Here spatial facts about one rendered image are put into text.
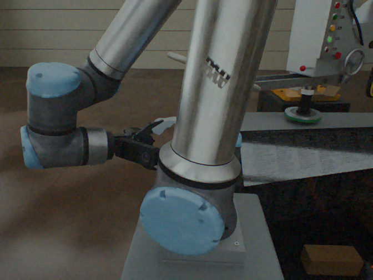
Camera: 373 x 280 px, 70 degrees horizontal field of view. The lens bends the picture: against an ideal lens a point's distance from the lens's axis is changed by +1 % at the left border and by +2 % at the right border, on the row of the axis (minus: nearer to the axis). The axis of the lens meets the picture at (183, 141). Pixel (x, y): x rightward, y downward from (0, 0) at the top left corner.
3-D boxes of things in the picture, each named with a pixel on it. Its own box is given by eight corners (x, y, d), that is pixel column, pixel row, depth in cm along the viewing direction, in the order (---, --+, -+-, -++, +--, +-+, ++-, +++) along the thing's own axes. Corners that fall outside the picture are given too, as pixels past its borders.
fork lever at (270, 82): (324, 77, 176) (326, 69, 173) (351, 84, 160) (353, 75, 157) (235, 84, 150) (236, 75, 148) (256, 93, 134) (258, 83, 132)
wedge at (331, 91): (326, 90, 243) (328, 85, 240) (338, 92, 237) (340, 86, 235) (321, 95, 229) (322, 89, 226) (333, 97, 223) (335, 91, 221)
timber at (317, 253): (307, 274, 159) (311, 260, 154) (300, 258, 170) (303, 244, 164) (358, 276, 158) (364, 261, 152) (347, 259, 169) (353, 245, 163)
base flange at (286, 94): (266, 87, 270) (267, 82, 268) (313, 86, 273) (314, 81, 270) (285, 101, 226) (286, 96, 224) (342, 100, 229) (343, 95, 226)
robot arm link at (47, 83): (59, 56, 57) (56, 109, 62) (13, 62, 46) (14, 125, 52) (97, 70, 55) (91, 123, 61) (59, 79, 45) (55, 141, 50)
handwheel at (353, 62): (345, 72, 158) (352, 45, 151) (361, 75, 149) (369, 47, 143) (327, 74, 152) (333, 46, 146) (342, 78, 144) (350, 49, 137)
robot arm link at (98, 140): (90, 131, 57) (88, 173, 59) (112, 131, 59) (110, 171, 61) (80, 123, 64) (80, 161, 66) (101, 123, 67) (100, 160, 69)
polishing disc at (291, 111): (328, 119, 159) (329, 117, 158) (294, 120, 157) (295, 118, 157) (310, 108, 178) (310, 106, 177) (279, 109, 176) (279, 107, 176)
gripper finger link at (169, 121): (167, 106, 74) (141, 125, 71) (177, 109, 69) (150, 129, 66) (172, 115, 76) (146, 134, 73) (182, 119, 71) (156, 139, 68)
